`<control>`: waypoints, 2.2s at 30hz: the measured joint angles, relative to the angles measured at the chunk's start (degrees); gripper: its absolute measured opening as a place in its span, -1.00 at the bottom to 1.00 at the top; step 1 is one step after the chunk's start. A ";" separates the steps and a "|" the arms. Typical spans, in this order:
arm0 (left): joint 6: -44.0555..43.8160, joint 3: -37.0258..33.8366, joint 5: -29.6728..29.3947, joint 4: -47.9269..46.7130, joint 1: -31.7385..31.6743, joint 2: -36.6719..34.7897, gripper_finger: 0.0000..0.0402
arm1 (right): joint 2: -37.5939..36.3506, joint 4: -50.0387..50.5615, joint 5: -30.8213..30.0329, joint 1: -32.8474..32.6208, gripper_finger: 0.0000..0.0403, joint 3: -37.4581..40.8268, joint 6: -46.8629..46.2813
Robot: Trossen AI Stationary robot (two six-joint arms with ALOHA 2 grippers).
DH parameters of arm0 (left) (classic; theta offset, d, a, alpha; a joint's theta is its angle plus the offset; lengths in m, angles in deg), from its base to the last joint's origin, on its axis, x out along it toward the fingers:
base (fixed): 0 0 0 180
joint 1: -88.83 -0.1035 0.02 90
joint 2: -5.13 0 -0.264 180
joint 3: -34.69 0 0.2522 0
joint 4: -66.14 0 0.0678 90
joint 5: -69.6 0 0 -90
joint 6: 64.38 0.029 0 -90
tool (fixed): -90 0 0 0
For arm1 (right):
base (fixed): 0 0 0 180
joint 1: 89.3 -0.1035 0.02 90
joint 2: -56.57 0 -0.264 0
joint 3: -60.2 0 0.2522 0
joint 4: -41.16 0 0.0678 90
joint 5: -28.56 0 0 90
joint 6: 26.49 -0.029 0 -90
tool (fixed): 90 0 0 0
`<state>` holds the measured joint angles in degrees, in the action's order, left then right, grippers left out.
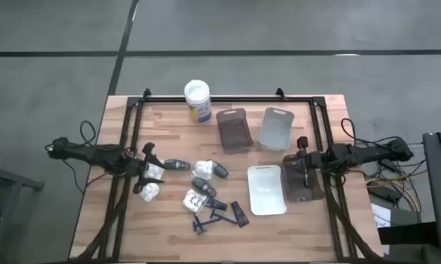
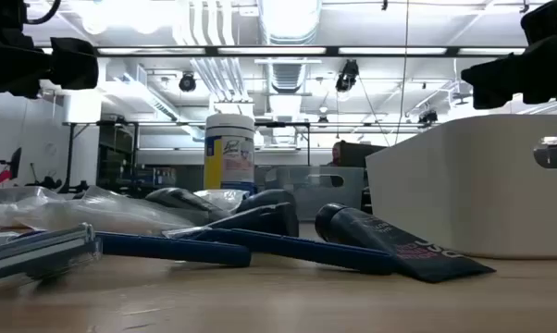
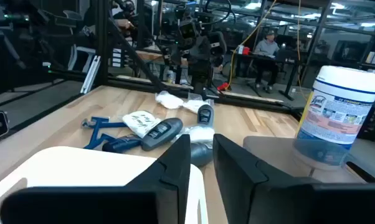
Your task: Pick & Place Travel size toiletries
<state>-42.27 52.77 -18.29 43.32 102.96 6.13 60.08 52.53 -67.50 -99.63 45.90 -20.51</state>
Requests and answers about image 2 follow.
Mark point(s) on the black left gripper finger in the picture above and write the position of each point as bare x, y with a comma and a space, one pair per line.
75, 65

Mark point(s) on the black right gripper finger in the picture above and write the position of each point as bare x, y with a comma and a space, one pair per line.
491, 81

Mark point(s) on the clear bag of cotton swabs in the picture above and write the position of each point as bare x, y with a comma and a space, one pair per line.
112, 215

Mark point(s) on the black tube with pink print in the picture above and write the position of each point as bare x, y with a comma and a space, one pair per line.
375, 236

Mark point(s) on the blue razor with clear cap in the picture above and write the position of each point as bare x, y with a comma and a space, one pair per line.
167, 247

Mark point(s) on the dark toiletry bottle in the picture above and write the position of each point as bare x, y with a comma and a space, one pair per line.
269, 198

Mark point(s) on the navy tube with white print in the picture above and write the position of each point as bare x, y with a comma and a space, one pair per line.
269, 221

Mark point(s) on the blue disposable razor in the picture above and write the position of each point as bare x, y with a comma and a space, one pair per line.
306, 250

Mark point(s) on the black ceiling spotlight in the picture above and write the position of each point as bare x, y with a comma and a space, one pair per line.
187, 82
429, 117

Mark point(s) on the dark storage shelf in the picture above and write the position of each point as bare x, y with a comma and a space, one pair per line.
116, 157

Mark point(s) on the black-framed background table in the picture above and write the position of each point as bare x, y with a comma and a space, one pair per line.
167, 123

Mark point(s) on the red and black equipment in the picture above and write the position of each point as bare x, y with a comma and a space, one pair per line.
3, 178

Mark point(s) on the white plastic bin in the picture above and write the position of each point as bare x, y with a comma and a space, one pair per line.
445, 194

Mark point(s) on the black computer monitor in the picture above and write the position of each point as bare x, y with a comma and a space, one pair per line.
359, 155

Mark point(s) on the Lysol wipes canister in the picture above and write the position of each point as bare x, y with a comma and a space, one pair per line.
227, 157

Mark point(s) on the translucent grey plastic bin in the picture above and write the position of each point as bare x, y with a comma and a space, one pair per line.
288, 194

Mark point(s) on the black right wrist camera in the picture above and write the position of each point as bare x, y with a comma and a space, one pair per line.
549, 20

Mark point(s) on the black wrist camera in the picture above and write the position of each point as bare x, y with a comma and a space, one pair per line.
3, 11
549, 20

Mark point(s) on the black overhead frame bar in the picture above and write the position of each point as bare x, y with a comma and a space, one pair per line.
453, 51

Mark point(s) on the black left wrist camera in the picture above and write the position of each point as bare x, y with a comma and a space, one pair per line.
3, 11

